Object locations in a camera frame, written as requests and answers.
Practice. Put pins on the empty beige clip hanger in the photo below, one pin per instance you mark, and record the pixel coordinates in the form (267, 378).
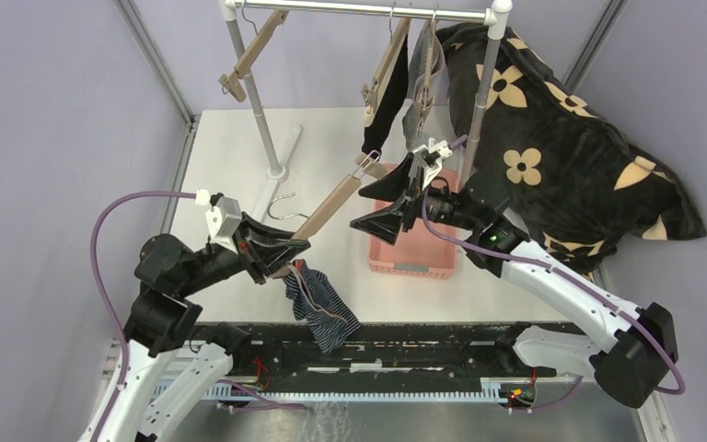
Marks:
(231, 84)

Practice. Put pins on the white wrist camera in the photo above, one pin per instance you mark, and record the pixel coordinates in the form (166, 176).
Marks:
(223, 216)
(430, 158)

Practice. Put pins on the beige hanger of grey underwear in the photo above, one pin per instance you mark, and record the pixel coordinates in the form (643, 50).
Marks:
(424, 97)

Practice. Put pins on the dark blue striped underwear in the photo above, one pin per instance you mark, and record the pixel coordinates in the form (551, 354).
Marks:
(317, 303)

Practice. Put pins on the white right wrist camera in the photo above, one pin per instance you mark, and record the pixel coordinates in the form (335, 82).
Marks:
(430, 158)

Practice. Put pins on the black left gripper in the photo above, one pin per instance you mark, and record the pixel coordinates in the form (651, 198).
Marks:
(269, 256)

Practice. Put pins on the beige hanger of black underwear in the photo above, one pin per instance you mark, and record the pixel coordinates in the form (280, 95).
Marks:
(374, 92)

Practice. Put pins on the beige hanger of striped underwear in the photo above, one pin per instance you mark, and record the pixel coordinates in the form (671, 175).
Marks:
(367, 164)

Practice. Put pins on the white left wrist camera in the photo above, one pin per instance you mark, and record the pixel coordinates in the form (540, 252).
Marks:
(223, 216)

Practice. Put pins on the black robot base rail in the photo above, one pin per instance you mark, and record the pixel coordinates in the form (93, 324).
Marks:
(380, 358)

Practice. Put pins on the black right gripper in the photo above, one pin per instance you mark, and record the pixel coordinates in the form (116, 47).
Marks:
(385, 224)

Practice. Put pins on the black underwear beige waistband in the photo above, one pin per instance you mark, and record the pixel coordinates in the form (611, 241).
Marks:
(376, 134)

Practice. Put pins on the grey striped underwear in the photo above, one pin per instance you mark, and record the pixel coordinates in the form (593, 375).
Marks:
(415, 71)

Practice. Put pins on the black floral blanket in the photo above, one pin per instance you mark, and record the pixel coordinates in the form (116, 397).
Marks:
(578, 182)

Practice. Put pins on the pink plastic basket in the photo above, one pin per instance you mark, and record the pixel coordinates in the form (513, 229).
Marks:
(417, 253)

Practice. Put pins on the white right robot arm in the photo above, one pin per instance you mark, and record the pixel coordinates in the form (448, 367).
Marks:
(626, 349)

